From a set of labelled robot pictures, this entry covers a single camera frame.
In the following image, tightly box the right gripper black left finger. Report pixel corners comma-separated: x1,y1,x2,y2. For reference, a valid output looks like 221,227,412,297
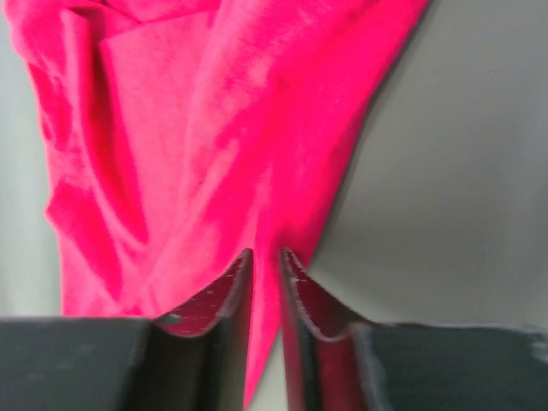
1,250,253,411

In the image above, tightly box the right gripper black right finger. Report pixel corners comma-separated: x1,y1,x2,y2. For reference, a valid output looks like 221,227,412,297
280,248,547,411

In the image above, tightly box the crimson red t-shirt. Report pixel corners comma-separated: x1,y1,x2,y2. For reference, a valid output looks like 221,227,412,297
4,0,427,402

